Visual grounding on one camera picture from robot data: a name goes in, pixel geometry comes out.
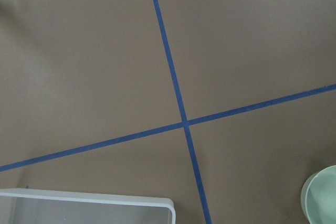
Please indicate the green ceramic bowl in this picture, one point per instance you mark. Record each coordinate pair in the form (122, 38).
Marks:
(318, 196)

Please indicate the clear plastic box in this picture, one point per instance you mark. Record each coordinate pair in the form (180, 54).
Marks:
(22, 205)

